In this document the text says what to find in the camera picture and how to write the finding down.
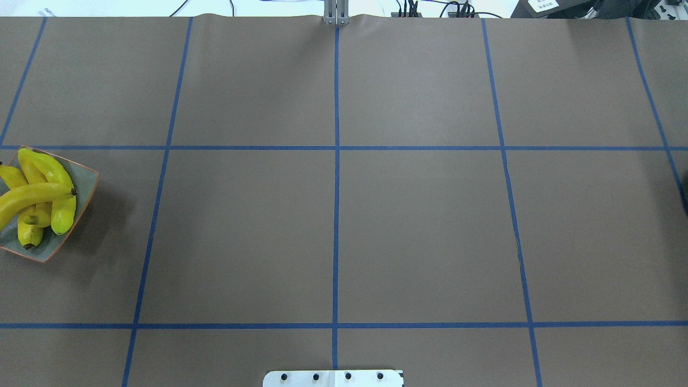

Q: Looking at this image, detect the yellow banana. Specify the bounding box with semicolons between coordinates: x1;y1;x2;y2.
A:
1;183;78;230
1;165;44;250
19;147;77;235
19;155;52;228

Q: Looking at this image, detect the grey square plate orange rim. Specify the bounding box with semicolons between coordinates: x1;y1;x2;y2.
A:
2;146;101;263

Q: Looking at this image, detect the black printer box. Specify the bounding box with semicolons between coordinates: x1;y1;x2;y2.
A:
510;1;597;19

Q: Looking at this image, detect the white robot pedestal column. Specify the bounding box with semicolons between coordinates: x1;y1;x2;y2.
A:
262;369;405;386

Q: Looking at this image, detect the aluminium frame post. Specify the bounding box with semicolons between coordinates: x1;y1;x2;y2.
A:
324;0;350;27

